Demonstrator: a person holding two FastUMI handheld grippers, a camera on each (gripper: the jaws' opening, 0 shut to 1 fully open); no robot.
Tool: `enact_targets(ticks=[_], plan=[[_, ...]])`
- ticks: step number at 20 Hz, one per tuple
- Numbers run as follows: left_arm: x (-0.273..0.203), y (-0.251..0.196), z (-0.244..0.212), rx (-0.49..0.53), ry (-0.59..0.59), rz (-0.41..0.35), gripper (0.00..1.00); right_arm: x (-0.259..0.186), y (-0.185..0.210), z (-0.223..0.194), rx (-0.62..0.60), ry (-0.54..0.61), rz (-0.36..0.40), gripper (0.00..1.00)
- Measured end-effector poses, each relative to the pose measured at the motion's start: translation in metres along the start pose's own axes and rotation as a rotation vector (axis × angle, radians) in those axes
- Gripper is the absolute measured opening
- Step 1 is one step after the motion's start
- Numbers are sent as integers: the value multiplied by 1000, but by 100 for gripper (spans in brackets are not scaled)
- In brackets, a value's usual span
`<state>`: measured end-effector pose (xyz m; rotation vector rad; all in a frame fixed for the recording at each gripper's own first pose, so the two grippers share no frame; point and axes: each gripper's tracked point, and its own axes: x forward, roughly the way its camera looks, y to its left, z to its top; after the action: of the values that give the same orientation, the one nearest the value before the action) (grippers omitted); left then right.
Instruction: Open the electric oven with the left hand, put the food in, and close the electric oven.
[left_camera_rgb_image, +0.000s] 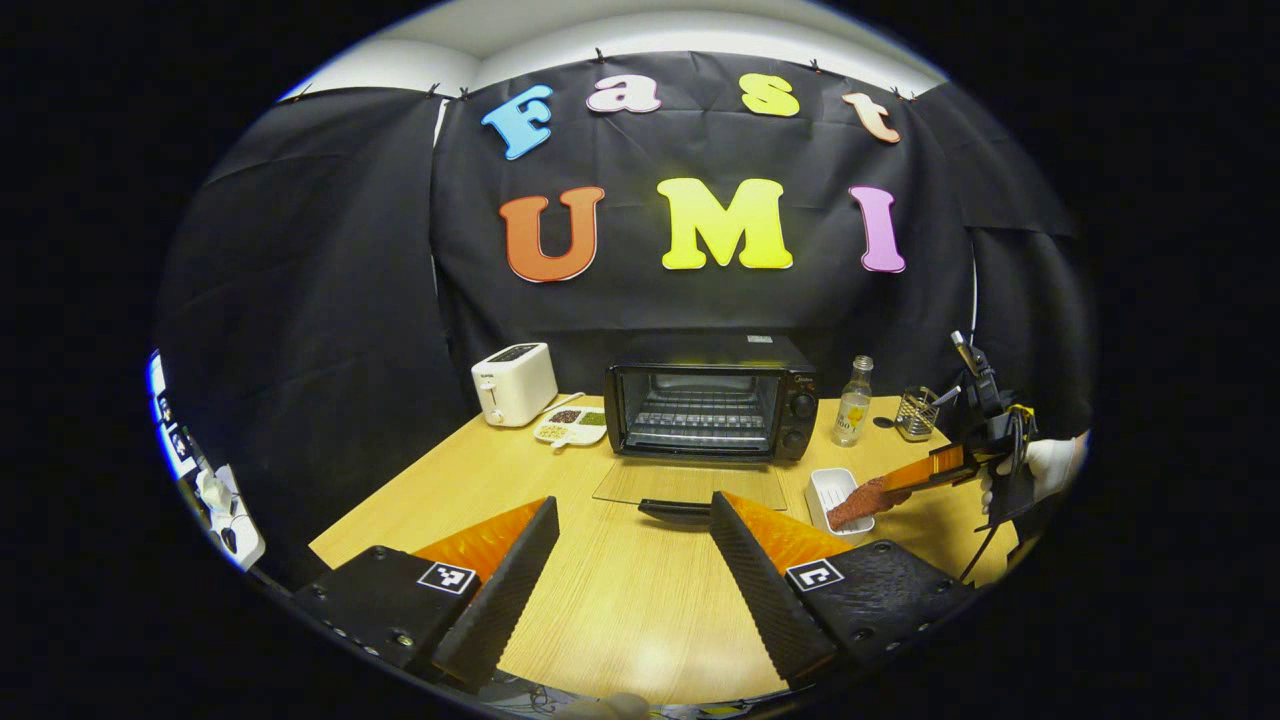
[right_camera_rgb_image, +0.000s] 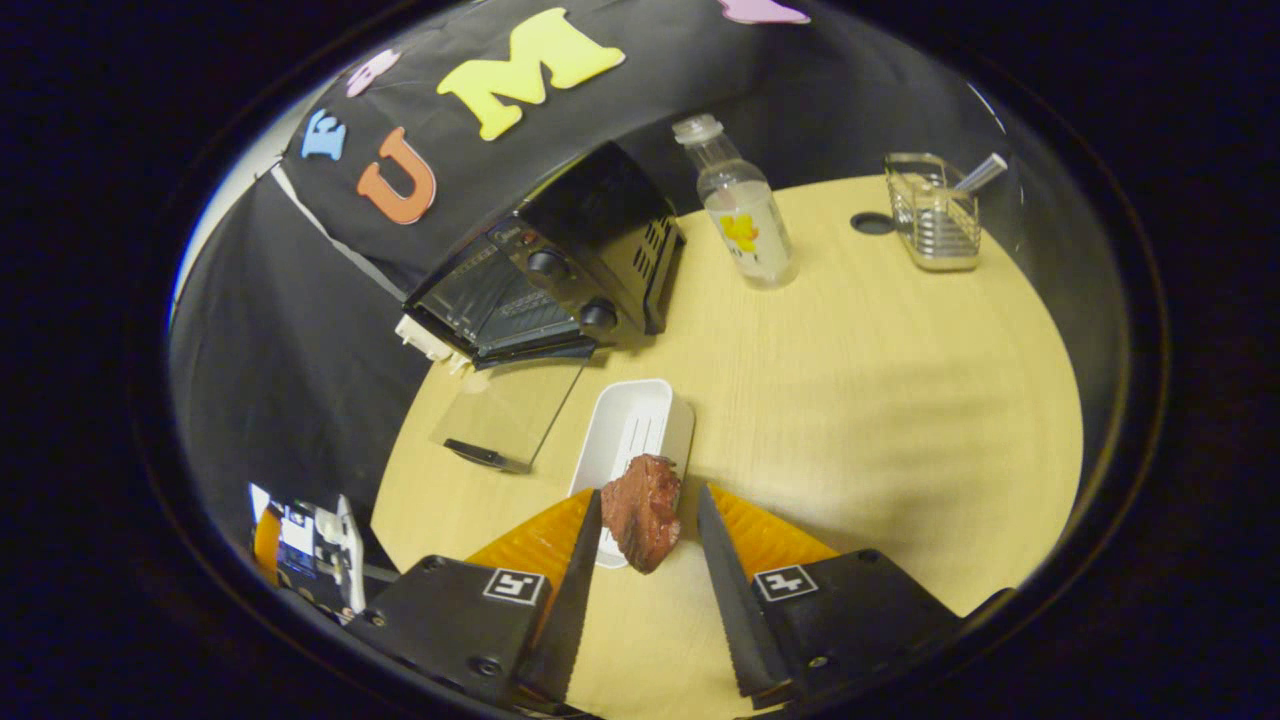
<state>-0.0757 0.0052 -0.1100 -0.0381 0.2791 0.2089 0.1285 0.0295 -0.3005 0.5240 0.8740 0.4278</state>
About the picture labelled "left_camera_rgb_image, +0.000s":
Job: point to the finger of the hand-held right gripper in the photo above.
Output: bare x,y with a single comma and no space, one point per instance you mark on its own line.
925,468

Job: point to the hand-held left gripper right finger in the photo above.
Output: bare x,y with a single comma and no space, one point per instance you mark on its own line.
760,590

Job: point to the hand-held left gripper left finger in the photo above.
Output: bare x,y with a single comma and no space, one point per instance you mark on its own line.
510,590

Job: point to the brown meat slice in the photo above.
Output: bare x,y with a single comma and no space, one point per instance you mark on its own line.
860,502

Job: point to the black electric oven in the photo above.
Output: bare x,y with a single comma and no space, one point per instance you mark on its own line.
710,352

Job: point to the metal utensil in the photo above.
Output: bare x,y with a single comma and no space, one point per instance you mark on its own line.
945,395

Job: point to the clear glass bottle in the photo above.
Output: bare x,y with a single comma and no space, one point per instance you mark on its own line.
852,420

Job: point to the white rectangular dish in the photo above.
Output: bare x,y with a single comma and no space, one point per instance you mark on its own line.
825,490

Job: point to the white divided snack plate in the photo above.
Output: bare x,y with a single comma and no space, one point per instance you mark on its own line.
570,428

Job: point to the white toaster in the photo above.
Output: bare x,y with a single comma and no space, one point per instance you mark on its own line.
515,390

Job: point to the white side desk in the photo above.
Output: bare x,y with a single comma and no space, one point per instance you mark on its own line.
235,530

